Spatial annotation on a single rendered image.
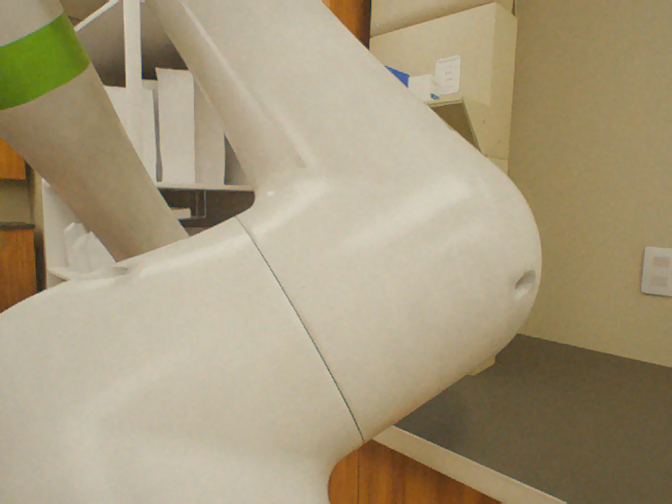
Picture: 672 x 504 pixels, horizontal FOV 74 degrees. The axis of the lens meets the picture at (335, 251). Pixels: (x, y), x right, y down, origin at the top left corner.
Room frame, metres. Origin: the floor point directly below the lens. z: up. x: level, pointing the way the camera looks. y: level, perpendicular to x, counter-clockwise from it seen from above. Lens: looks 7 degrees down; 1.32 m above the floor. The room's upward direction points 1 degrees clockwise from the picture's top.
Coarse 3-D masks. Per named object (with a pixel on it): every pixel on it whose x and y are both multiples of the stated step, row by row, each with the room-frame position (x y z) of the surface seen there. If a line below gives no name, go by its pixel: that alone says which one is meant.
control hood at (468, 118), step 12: (432, 108) 0.89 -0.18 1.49; (444, 108) 0.87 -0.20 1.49; (456, 108) 0.86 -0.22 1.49; (468, 108) 0.86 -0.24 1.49; (480, 108) 0.89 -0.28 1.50; (444, 120) 0.89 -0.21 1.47; (456, 120) 0.88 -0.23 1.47; (468, 120) 0.87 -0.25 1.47; (480, 120) 0.90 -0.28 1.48; (468, 132) 0.88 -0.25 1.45; (480, 132) 0.90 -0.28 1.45; (480, 144) 0.90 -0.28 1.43
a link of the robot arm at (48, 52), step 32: (0, 0) 0.36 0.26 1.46; (32, 0) 0.38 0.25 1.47; (0, 32) 0.36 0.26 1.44; (32, 32) 0.38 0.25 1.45; (64, 32) 0.41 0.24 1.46; (0, 64) 0.37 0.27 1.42; (32, 64) 0.38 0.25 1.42; (64, 64) 0.40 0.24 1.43; (0, 96) 0.38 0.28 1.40; (32, 96) 0.39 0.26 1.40
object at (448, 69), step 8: (448, 56) 0.99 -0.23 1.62; (456, 56) 0.98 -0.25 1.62; (440, 64) 1.01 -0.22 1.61; (448, 64) 0.99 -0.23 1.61; (456, 64) 0.98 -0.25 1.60; (440, 72) 1.00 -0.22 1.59; (448, 72) 0.99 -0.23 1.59; (456, 72) 0.98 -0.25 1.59; (440, 80) 1.00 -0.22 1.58; (448, 80) 0.99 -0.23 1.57; (456, 80) 0.98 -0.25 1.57; (440, 88) 1.00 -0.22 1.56; (448, 88) 0.99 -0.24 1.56; (456, 88) 0.98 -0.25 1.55
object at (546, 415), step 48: (528, 336) 1.23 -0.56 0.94; (480, 384) 0.88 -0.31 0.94; (528, 384) 0.89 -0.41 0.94; (576, 384) 0.90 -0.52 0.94; (624, 384) 0.90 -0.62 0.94; (384, 432) 0.72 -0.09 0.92; (432, 432) 0.69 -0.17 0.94; (480, 432) 0.69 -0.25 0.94; (528, 432) 0.69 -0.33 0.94; (576, 432) 0.70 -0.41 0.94; (624, 432) 0.70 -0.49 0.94; (480, 480) 0.60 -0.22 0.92; (528, 480) 0.57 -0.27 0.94; (576, 480) 0.57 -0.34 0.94; (624, 480) 0.57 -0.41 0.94
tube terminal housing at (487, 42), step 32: (416, 32) 1.05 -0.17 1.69; (448, 32) 0.99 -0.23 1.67; (480, 32) 0.94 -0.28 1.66; (512, 32) 0.99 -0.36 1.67; (384, 64) 1.11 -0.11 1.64; (416, 64) 1.05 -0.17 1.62; (480, 64) 0.94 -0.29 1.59; (512, 64) 1.00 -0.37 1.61; (448, 96) 0.99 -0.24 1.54; (480, 96) 0.94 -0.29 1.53
